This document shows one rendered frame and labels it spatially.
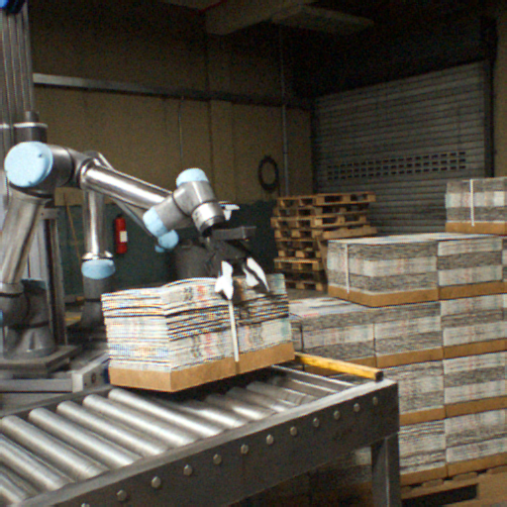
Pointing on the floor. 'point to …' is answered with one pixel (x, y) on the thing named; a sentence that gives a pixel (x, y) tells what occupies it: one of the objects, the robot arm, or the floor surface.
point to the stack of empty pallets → (309, 271)
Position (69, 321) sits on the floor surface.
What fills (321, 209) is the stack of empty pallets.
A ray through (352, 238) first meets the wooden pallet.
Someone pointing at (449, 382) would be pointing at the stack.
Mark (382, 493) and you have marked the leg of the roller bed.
